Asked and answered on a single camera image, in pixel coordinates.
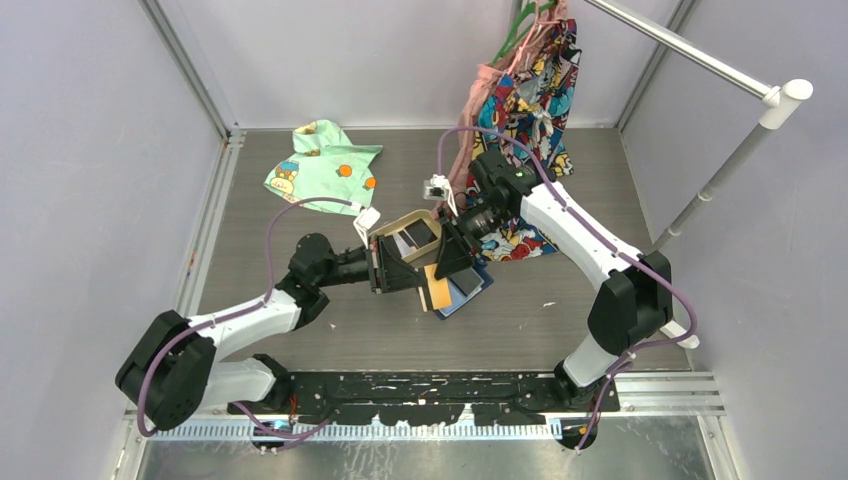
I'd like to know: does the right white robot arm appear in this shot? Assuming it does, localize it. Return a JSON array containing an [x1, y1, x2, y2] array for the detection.
[[434, 150, 672, 411]]

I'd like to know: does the pink hanging garment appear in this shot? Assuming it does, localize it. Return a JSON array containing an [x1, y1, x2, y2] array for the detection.
[[446, 1, 569, 212]]

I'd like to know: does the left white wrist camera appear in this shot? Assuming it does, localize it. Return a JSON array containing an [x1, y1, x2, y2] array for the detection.
[[352, 207, 381, 247]]

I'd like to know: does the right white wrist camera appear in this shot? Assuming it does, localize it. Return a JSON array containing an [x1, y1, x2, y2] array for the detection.
[[422, 174, 458, 216]]

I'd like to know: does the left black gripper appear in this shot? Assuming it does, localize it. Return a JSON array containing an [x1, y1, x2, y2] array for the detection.
[[315, 234, 427, 294]]

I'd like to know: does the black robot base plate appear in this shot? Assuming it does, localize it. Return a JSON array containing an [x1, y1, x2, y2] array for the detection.
[[244, 371, 620, 427]]

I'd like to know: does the green cartoon child shirt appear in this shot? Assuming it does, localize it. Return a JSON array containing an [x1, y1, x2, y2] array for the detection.
[[263, 119, 383, 216]]

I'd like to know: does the colourful comic print garment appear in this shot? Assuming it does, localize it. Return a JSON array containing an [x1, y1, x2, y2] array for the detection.
[[464, 18, 582, 262]]

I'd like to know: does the beige oval tray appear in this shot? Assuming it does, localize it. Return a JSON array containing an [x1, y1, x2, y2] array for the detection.
[[370, 209, 442, 263]]

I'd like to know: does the white clothes rack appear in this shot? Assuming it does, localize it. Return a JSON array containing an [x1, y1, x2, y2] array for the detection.
[[623, 1, 847, 357]]

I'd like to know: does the tan credit card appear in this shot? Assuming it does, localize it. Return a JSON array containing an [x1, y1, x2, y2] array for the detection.
[[418, 264, 452, 311]]

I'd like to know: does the white credit card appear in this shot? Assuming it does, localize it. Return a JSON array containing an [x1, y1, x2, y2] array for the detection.
[[392, 231, 415, 258]]

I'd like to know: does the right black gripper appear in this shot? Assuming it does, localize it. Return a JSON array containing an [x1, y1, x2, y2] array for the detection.
[[433, 197, 514, 280]]

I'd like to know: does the navy blue card holder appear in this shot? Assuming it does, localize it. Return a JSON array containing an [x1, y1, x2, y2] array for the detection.
[[435, 262, 493, 320]]

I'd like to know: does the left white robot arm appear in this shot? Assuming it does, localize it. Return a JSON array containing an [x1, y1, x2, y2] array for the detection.
[[115, 233, 433, 431]]

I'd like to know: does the green clothes hanger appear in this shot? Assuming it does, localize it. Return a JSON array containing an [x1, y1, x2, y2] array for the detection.
[[489, 1, 557, 66]]

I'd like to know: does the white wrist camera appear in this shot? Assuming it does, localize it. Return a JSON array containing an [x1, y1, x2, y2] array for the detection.
[[422, 174, 458, 216], [352, 207, 381, 247]]

